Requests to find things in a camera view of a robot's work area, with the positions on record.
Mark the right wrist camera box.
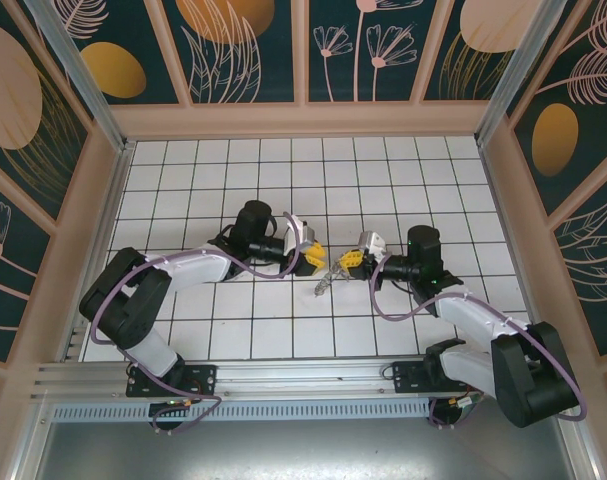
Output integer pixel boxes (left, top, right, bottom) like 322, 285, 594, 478
356, 229, 390, 262

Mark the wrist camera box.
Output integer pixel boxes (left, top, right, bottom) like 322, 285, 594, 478
356, 229, 390, 262
281, 213, 318, 252

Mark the slotted grey cable duct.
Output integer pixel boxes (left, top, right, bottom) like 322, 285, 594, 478
50, 399, 432, 422

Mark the silver keyring chain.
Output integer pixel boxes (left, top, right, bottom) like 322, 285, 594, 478
312, 257, 353, 300

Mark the grey metal sheet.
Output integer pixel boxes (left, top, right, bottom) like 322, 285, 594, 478
12, 419, 599, 480

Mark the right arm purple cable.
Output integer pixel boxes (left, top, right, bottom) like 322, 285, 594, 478
368, 257, 587, 432

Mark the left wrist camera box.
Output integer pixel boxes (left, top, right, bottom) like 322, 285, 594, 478
281, 213, 318, 252

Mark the aluminium corner post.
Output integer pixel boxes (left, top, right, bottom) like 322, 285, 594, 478
475, 0, 584, 146
22, 0, 134, 151

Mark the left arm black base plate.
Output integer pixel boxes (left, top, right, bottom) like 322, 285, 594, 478
126, 363, 219, 399

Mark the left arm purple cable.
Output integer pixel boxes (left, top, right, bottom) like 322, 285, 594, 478
90, 209, 307, 436

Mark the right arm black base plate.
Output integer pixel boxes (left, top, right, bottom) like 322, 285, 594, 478
390, 360, 449, 396

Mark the grooved aluminium side rail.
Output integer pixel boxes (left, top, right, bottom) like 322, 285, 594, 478
70, 324, 92, 362

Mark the aluminium mounting rail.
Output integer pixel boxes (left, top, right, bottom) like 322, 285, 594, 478
30, 357, 574, 401

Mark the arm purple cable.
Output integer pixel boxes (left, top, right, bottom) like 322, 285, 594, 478
368, 257, 587, 432
90, 209, 307, 436

